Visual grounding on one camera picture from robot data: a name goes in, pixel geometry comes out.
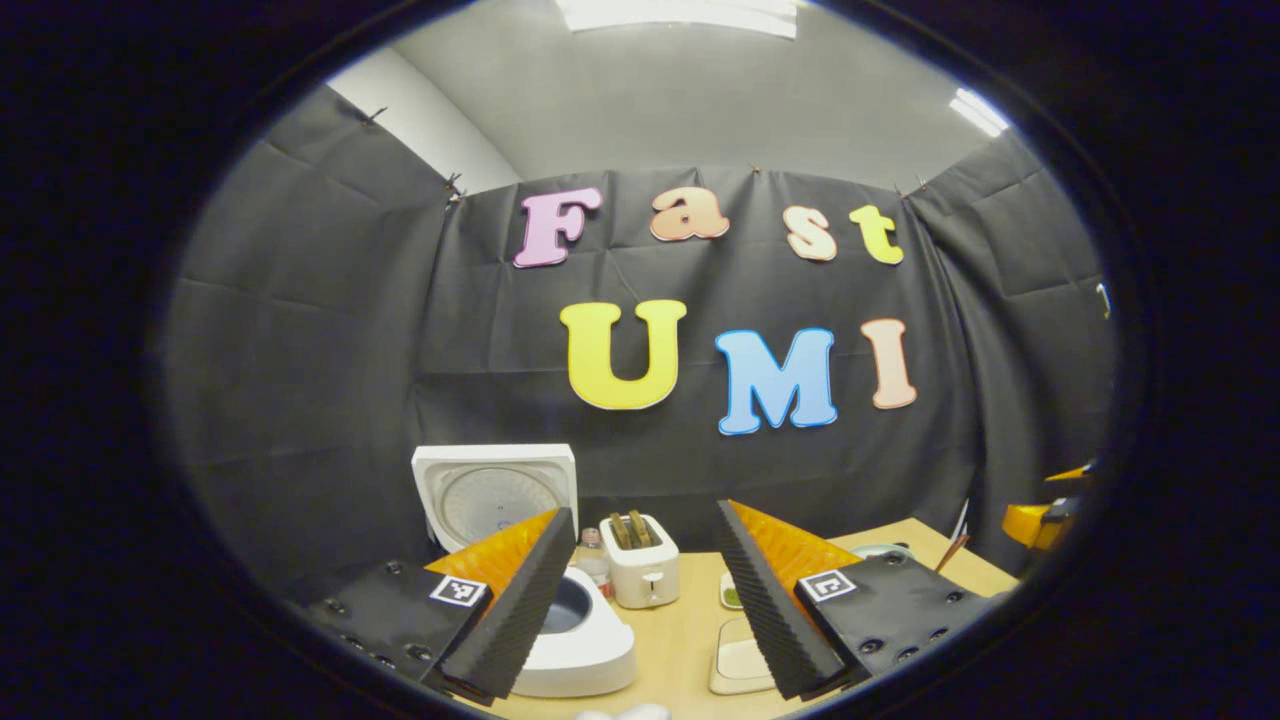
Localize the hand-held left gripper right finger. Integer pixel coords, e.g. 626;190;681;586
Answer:
714;498;1001;701

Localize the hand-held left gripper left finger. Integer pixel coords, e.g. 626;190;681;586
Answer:
285;505;579;706

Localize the clear plastic rice tray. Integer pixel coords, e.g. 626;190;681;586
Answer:
708;617;777;696

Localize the white rice cooker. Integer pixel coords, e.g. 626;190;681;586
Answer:
412;444;638;698

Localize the clear plastic water bottle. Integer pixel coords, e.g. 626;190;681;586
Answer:
577;528;614;600

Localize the white toaster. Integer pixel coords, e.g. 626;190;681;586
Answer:
600;515;681;610

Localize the black backdrop cloth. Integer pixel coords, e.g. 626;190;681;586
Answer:
165;82;1116;601

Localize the ceiling light panel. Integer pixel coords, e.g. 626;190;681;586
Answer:
948;88;1011;138

